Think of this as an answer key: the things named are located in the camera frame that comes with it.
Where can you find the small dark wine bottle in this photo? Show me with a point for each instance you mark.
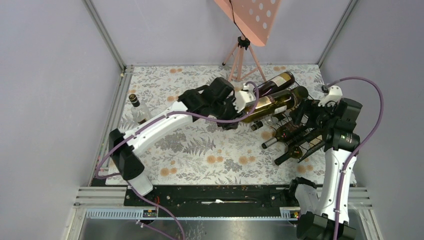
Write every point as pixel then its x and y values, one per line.
pixel 269 121

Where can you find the green wine bottle brown label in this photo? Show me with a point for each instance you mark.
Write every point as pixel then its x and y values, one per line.
pixel 299 93

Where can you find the red wine bottle gold cap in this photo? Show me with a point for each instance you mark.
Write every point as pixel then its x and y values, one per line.
pixel 278 83

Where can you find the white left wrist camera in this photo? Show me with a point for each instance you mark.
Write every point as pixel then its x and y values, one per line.
pixel 244 97

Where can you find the grey slotted cable duct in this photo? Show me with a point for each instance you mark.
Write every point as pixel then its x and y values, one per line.
pixel 197 213

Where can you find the green wine bottle grey cap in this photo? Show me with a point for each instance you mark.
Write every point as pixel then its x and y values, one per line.
pixel 285 133

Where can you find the black wire wine rack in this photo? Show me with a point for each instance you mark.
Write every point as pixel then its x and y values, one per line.
pixel 308 135

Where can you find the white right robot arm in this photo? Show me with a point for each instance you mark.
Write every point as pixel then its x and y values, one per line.
pixel 325 216

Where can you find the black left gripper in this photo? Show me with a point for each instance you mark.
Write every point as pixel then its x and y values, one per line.
pixel 234 114

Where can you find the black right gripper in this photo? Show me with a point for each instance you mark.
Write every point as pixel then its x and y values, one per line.
pixel 310 106

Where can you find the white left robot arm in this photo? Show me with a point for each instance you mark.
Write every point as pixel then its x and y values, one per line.
pixel 218 99

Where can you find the pink music stand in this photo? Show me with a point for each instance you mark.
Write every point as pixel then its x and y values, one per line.
pixel 254 19

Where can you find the olive wine bottle black cap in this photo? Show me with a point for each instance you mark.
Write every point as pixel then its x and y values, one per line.
pixel 293 152

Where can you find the clear liquor bottle black cap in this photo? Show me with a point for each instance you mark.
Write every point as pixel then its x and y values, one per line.
pixel 139 110

